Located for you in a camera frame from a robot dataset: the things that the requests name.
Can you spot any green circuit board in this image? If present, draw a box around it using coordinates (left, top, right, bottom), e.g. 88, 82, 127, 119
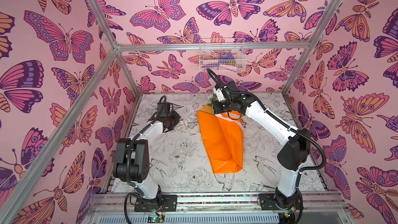
147, 215, 165, 224

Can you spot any white fake flower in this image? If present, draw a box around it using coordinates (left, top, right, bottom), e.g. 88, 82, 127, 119
207, 94, 217, 107

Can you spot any white wire basket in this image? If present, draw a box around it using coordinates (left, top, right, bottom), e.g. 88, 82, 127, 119
198, 38, 247, 73

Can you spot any white ribbon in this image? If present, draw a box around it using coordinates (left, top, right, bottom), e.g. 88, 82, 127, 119
180, 111, 245, 134

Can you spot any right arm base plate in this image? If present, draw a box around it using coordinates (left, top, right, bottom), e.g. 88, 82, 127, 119
257, 192, 303, 212

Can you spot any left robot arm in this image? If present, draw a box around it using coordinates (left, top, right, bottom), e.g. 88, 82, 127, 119
113, 95, 180, 204

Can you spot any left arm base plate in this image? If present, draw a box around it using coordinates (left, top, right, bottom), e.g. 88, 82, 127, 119
134, 195, 177, 212

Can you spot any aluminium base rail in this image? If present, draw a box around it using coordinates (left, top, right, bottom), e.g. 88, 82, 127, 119
83, 191, 354, 224

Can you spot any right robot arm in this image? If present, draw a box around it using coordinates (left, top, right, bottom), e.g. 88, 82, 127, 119
212, 80, 326, 210

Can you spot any orange wrapping paper sheet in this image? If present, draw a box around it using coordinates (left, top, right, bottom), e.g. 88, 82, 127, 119
197, 104, 244, 174

